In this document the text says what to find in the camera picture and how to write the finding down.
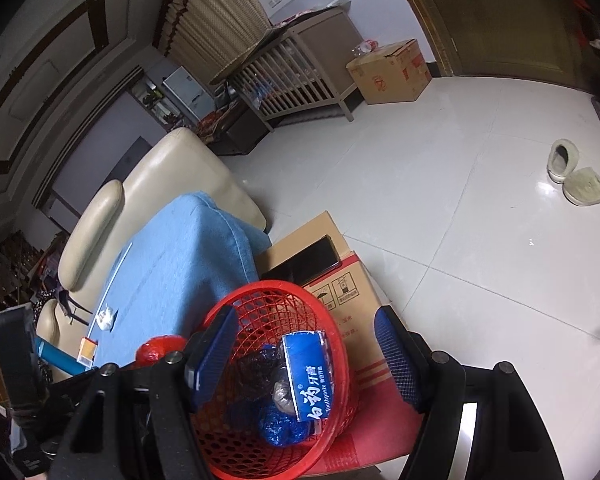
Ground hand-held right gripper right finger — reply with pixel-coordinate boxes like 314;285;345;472
373;305;564;480

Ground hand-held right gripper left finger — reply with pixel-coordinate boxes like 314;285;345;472
47;304;241;480

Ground red plastic mesh basket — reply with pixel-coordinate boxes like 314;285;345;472
187;280;361;479

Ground blue toothpaste box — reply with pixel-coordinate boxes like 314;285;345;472
281;330;337;423

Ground blue plastic bag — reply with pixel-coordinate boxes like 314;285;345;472
237;345;326;448

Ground red plastic bag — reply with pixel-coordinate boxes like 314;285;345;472
135;335;188;368

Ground large flat cardboard box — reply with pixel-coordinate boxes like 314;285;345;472
257;210;436;476

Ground teal thermos bottle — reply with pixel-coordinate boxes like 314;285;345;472
34;337;88;377

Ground black flat panel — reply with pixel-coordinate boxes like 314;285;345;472
0;304;49;411

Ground orange and white small box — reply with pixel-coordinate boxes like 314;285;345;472
77;336;99;365

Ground white crumpled tissue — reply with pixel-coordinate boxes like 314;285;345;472
96;304;118;331

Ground long white rod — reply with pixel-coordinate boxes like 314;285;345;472
87;241;133;333

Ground black phone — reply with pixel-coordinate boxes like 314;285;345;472
260;235;342;286

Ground wooden lattice shelf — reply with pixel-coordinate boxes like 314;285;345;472
0;232;46;311

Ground cream leather sofa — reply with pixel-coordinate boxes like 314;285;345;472
35;127;268;381

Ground beige fuzzy slipper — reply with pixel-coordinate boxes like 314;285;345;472
564;166;600;207
546;139;580;184

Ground glass display cabinet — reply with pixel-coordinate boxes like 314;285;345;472
130;77;181;128

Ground white standing appliance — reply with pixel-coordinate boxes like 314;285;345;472
161;66;216;121

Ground cardboard box with red print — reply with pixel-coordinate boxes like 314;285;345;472
346;38;433;106

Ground wooden baby crib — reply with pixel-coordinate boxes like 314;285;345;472
228;4;361;133

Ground beige pleated curtain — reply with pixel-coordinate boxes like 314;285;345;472
152;0;273;86

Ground red clothes pile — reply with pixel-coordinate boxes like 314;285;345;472
272;7;331;28

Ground brown wooden door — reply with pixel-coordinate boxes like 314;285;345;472
385;0;600;93

